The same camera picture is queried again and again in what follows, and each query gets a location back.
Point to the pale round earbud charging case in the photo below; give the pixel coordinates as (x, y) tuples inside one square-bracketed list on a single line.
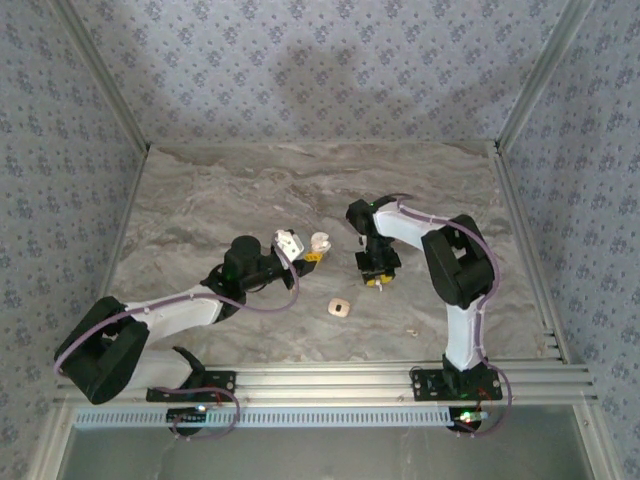
[(320, 242)]

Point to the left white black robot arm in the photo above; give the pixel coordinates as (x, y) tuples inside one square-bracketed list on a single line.
[(175, 310)]

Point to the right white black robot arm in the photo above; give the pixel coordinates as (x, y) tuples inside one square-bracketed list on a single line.
[(405, 225)]

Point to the beige square earbud charging case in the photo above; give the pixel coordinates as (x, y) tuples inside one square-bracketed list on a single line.
[(338, 307)]

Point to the black controller board with led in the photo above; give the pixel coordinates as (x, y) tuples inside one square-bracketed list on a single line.
[(185, 415), (467, 417)]

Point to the grey metal lower panel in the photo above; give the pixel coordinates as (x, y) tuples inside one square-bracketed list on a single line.
[(325, 455)]

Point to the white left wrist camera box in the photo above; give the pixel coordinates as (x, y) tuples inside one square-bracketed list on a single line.
[(290, 242)]

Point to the aluminium front mounting rail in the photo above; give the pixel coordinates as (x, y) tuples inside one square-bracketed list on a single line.
[(325, 385)]

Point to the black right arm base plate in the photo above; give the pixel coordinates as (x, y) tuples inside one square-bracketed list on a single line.
[(425, 387)]

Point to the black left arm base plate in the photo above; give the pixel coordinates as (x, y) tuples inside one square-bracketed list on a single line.
[(220, 382)]

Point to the aluminium table side rail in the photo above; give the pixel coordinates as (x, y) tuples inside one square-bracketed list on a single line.
[(511, 200), (129, 200)]

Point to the aluminium corner post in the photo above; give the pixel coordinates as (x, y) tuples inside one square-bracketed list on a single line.
[(542, 75), (106, 75)]

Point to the aluminium lower frame leg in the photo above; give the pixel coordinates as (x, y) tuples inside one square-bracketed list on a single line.
[(50, 445), (592, 445)]

